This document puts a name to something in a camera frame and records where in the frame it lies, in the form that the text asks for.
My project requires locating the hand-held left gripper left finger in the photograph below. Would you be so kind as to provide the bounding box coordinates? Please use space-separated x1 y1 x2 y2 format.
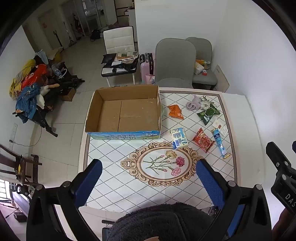
26 159 103 241

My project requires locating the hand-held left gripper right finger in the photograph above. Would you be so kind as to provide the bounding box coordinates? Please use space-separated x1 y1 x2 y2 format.
196 159 272 241

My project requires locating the red snack packet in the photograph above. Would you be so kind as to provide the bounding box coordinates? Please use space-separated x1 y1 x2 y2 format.
192 128 215 153

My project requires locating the light blue long packet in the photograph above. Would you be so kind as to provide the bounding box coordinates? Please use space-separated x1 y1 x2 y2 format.
211 128 232 159

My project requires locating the yellow blue tissue pack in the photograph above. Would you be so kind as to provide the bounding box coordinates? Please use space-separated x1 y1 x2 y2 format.
170 127 189 149

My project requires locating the white paper packet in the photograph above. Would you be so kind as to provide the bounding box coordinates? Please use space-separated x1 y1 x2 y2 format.
212 119 228 136

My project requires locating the green snack packet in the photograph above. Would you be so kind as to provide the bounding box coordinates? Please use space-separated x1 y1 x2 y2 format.
196 104 221 126

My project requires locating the orange snack packet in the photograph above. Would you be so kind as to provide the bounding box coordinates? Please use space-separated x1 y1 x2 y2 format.
168 105 184 120

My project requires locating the purple cloth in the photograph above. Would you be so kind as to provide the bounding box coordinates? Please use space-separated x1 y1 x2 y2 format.
186 95 202 111

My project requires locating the dark fleece garment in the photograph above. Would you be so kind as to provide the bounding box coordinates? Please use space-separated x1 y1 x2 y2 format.
110 203 210 241

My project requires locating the dark wooden chair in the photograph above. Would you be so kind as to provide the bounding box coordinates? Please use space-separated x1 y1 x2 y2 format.
0 144 43 186

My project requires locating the small cardboard box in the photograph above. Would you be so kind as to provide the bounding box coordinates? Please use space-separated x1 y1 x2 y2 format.
61 88 77 102

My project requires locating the white cloth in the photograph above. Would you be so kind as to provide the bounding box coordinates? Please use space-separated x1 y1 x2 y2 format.
37 85 50 108

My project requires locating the black exercise rack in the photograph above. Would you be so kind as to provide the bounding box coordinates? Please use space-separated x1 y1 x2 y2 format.
13 62 85 138

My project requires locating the white board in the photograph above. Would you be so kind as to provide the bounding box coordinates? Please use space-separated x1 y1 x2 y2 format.
214 64 230 93

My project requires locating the blue garment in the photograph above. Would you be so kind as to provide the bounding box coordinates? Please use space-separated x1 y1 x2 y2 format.
16 85 42 123

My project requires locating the red plastic bag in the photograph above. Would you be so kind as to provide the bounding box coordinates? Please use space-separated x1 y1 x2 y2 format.
22 64 48 90

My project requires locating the black flat bag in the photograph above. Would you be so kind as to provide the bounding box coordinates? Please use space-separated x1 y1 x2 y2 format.
102 53 117 64

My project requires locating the pink suitcase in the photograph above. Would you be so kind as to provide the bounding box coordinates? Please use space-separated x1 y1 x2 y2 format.
140 53 156 81

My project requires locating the pile of papers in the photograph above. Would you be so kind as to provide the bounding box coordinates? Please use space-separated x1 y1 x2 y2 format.
116 51 139 63

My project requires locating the grey upholstered chair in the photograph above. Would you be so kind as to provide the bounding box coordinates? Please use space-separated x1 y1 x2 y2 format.
154 38 197 89
186 37 218 91

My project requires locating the light blue cloth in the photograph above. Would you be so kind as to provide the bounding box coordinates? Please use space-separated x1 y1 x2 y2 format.
35 50 48 64

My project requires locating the white padded chair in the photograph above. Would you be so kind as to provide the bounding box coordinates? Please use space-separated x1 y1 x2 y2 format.
101 26 139 87

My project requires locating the black strap bag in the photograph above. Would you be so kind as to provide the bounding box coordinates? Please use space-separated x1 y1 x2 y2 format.
111 61 139 72

